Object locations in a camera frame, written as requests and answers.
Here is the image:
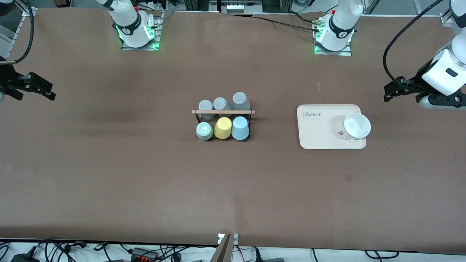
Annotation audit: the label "light blue cup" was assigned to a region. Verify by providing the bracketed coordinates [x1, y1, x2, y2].
[231, 116, 250, 140]

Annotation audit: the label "mint green cup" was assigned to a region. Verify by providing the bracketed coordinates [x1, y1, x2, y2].
[196, 122, 214, 141]

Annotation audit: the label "white bowl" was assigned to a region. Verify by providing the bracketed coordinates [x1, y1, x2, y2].
[341, 112, 372, 140]

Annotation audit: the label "beige plastic tray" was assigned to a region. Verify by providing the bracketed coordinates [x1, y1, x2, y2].
[297, 104, 367, 150]

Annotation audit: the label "grey cup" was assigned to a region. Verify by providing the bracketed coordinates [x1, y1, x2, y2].
[213, 97, 233, 117]
[232, 92, 251, 111]
[198, 99, 215, 120]

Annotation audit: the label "black power adapter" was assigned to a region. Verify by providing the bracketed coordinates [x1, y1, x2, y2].
[10, 253, 40, 262]

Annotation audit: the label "yellow cup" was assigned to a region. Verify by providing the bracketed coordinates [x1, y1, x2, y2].
[214, 117, 232, 139]

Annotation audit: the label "white socket box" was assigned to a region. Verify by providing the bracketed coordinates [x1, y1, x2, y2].
[220, 0, 262, 14]

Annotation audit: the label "black box orange connectors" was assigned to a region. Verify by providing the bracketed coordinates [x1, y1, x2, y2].
[130, 247, 159, 262]

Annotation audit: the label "small white mounting plate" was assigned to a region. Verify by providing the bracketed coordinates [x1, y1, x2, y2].
[218, 233, 239, 245]

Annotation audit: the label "brown angled bar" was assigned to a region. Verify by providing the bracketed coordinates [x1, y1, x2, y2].
[210, 234, 233, 262]

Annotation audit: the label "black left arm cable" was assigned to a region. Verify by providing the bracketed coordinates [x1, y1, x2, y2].
[383, 0, 445, 91]

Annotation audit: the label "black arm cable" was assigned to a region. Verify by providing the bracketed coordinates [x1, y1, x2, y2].
[0, 0, 35, 64]
[383, 0, 445, 91]

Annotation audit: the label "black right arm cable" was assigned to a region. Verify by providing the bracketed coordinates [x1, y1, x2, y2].
[0, 0, 35, 64]

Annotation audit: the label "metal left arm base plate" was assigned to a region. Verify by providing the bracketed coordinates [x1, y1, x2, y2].
[314, 20, 352, 56]

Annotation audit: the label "aluminium frame rail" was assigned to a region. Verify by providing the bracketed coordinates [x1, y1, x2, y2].
[7, 7, 37, 63]
[440, 11, 455, 28]

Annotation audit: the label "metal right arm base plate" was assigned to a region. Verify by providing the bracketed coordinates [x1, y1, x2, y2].
[121, 11, 161, 51]

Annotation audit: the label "black cable on table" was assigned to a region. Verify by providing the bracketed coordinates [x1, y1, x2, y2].
[228, 14, 317, 31]

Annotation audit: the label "black wire cup rack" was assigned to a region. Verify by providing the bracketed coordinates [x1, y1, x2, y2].
[192, 108, 255, 142]

